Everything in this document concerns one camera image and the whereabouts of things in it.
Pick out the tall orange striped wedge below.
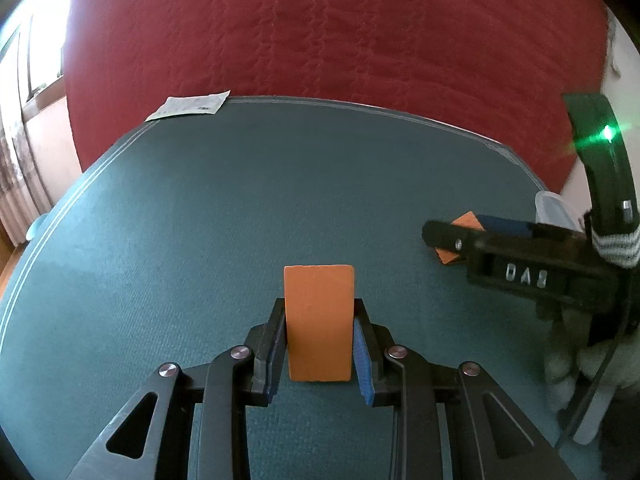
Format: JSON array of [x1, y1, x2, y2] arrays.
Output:
[[283, 264, 355, 382]]

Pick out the gloved right hand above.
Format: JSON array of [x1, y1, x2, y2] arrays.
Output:
[[541, 209, 640, 480]]

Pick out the clear plastic bowl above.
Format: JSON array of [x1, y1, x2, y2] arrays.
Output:
[[535, 191, 584, 232]]

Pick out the red quilted sofa back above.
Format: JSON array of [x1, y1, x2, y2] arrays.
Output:
[[63, 0, 608, 191]]

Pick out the white paper packet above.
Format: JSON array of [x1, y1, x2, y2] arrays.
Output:
[[145, 90, 231, 122]]

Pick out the window with curtain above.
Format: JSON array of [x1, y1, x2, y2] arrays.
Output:
[[1, 0, 81, 246]]

